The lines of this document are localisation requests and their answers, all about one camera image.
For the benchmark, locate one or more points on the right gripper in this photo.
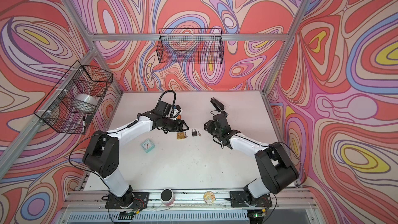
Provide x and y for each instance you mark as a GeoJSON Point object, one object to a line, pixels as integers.
{"type": "Point", "coordinates": [210, 123]}

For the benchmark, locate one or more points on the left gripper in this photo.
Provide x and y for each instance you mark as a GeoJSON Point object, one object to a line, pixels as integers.
{"type": "Point", "coordinates": [176, 129]}

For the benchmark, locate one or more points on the brass padlock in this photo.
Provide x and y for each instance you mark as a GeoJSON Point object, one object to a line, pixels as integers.
{"type": "Point", "coordinates": [181, 135]}

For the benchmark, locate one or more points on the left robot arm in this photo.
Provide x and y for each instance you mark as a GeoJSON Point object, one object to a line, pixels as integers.
{"type": "Point", "coordinates": [103, 152]}

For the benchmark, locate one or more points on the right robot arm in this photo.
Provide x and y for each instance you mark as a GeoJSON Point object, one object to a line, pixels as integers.
{"type": "Point", "coordinates": [276, 168]}

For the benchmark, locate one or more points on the black stapler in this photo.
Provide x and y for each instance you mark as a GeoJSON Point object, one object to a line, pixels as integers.
{"type": "Point", "coordinates": [217, 105]}

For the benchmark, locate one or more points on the mint green alarm clock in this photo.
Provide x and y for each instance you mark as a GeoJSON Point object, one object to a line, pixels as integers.
{"type": "Point", "coordinates": [147, 145]}

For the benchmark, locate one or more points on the black marker in basket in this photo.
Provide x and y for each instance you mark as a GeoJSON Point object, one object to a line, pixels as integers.
{"type": "Point", "coordinates": [83, 124]}

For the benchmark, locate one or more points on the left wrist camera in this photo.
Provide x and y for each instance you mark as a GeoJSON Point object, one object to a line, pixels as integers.
{"type": "Point", "coordinates": [175, 112]}

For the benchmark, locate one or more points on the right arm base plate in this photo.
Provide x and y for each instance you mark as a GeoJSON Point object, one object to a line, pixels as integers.
{"type": "Point", "coordinates": [245, 199]}

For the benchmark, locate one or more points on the black wire basket back wall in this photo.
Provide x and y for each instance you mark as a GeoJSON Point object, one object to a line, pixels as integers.
{"type": "Point", "coordinates": [190, 46]}

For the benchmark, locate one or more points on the black wire basket wall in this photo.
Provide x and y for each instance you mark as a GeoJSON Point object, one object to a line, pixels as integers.
{"type": "Point", "coordinates": [190, 46]}
{"type": "Point", "coordinates": [82, 90]}

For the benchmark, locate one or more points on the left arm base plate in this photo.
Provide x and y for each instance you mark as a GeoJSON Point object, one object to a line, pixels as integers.
{"type": "Point", "coordinates": [130, 200]}

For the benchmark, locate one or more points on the black wire basket left wall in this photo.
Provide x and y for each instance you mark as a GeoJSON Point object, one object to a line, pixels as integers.
{"type": "Point", "coordinates": [82, 90]}

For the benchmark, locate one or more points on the aluminium front rail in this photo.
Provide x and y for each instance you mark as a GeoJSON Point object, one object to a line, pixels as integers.
{"type": "Point", "coordinates": [297, 198]}

